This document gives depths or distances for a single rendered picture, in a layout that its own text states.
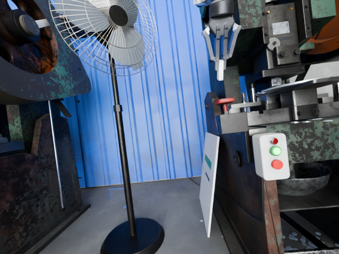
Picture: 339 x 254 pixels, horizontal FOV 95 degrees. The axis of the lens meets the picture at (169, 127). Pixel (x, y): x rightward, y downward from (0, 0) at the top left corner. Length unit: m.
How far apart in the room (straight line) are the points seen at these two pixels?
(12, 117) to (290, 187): 1.68
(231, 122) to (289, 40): 0.51
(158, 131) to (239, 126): 1.45
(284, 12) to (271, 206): 0.82
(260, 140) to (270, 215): 0.26
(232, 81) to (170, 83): 1.07
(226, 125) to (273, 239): 0.40
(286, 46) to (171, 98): 1.35
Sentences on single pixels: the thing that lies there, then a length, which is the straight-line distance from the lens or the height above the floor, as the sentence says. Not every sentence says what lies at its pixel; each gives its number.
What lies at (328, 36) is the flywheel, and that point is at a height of 1.07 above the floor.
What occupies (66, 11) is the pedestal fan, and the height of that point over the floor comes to 1.28.
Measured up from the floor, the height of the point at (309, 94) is 0.74.
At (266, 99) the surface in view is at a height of 0.76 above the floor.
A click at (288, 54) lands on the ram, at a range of 0.90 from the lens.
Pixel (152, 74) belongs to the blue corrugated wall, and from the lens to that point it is 2.06.
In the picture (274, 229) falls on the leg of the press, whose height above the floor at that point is 0.31.
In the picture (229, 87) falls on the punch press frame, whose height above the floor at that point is 0.88.
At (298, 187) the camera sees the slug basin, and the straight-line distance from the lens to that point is 0.88.
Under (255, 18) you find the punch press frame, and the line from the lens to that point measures 0.89.
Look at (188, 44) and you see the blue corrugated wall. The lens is 2.17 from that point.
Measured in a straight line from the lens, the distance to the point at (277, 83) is 0.95.
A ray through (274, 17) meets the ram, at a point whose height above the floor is 1.11.
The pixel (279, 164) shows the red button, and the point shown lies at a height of 0.54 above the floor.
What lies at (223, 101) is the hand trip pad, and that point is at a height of 0.75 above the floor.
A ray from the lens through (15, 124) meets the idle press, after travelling 1.51.
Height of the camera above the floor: 0.69
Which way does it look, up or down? 1 degrees down
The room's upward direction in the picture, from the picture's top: 7 degrees counter-clockwise
